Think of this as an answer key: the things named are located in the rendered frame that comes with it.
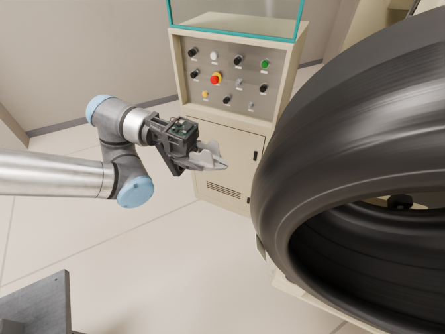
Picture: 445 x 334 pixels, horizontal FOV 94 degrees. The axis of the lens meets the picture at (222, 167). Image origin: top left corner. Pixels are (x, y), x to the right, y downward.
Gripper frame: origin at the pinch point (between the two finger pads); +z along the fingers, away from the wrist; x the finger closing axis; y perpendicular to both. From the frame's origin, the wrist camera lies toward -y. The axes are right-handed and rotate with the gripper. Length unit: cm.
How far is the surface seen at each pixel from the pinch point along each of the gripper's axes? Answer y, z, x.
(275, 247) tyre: -1.0, 16.9, -12.5
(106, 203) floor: -129, -103, 19
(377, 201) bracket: -16, 47, 26
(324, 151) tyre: 22.4, 14.9, -10.7
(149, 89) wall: -114, -168, 168
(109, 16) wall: -35, -190, 152
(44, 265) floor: -129, -104, -37
